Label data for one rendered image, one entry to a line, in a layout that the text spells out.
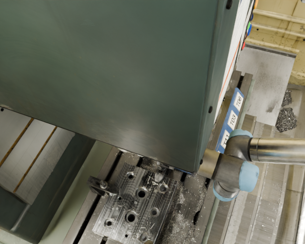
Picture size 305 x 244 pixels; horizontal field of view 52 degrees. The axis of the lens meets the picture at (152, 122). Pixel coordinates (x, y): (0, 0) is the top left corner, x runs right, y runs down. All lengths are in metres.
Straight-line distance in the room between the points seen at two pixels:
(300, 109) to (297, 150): 1.02
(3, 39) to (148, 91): 0.25
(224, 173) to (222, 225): 0.64
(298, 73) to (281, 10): 0.43
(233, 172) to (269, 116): 0.98
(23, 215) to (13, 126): 0.47
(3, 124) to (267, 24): 1.33
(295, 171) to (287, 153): 0.79
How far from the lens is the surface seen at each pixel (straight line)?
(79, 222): 1.34
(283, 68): 1.86
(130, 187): 1.24
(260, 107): 1.79
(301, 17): 1.73
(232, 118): 1.45
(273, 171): 1.61
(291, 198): 1.65
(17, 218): 1.45
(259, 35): 1.83
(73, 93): 0.56
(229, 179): 0.84
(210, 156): 0.84
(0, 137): 1.09
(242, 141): 0.98
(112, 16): 0.37
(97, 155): 1.74
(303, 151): 0.92
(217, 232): 1.44
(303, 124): 1.87
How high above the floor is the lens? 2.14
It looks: 58 degrees down
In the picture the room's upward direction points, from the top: 6 degrees counter-clockwise
